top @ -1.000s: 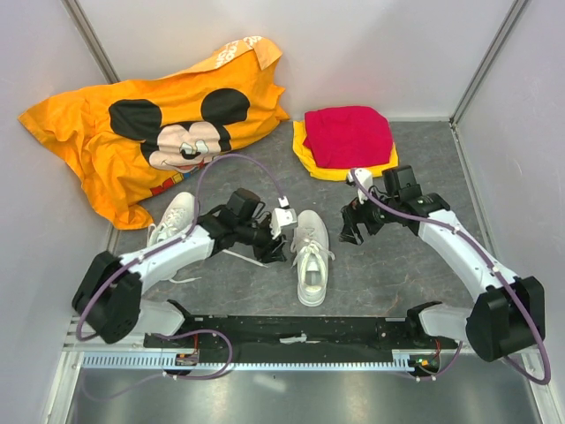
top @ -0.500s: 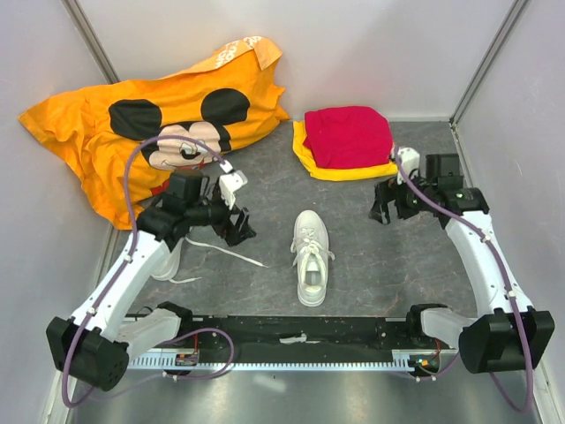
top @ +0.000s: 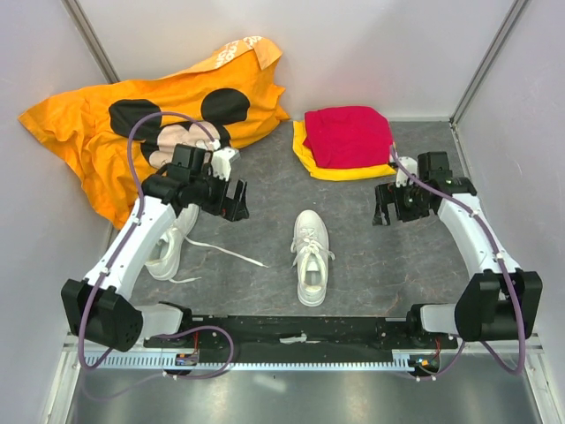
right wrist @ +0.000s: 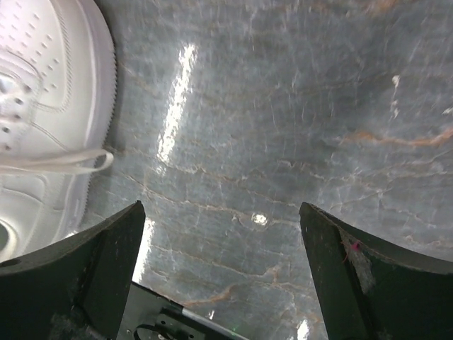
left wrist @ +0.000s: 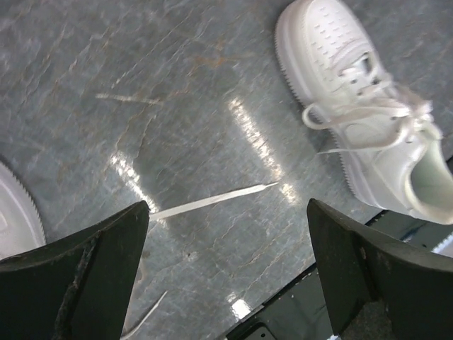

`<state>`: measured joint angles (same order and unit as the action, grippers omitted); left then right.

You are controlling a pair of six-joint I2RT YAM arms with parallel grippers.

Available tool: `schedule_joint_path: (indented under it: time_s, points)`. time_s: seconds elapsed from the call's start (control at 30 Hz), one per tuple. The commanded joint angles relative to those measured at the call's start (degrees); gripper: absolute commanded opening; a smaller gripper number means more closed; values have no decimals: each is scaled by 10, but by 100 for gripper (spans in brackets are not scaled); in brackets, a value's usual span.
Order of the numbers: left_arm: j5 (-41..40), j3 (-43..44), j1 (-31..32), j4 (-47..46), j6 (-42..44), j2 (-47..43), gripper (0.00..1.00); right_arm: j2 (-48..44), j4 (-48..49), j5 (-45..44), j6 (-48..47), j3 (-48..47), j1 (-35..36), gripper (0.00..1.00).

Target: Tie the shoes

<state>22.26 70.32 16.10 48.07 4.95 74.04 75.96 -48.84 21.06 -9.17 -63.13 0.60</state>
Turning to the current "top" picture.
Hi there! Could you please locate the slotted cable duct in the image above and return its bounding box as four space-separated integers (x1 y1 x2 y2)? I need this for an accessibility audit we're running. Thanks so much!
85 351 438 372

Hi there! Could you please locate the yellow folded cloth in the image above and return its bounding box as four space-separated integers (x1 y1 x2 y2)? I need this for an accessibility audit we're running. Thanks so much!
292 121 395 182

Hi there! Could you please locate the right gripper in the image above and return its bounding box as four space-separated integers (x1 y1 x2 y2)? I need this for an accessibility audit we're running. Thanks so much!
371 179 430 226

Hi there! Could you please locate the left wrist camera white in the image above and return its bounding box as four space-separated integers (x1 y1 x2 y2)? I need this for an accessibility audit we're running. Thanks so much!
210 148 240 181

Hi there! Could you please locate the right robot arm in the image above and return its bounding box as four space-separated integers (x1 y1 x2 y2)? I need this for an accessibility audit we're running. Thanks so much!
373 151 542 348

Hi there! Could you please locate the orange Mickey Mouse bag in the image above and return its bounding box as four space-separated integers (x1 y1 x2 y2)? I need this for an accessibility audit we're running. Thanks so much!
19 36 289 229

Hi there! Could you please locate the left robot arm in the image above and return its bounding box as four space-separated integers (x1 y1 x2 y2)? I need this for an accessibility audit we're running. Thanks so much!
61 145 249 352

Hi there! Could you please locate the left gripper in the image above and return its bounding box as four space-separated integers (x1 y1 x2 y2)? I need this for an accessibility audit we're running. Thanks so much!
190 166 248 222

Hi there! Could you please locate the red folded cloth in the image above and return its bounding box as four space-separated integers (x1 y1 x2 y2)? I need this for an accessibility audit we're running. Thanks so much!
304 106 393 170

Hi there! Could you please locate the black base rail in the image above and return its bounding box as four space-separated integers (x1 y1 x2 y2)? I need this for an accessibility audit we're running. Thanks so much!
144 315 457 362

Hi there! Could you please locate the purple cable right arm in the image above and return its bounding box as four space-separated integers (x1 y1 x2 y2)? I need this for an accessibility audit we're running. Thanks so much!
388 141 527 381

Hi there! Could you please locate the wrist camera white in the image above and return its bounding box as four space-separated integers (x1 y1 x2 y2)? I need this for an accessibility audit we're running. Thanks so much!
395 156 418 188
210 148 240 181

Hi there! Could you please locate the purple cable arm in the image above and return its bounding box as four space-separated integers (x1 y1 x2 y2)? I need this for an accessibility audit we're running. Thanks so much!
77 111 235 402
388 141 527 381

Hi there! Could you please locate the white sneaker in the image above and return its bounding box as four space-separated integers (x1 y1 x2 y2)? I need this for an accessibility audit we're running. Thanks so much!
290 210 335 307
145 204 267 284

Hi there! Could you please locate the white tape piece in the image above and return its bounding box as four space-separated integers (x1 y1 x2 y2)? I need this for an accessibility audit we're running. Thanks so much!
279 333 320 345

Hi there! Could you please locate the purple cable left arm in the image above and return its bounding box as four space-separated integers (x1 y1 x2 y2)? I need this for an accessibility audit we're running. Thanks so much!
77 111 235 402

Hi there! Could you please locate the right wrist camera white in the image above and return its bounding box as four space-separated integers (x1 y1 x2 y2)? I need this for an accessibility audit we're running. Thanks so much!
395 156 418 188

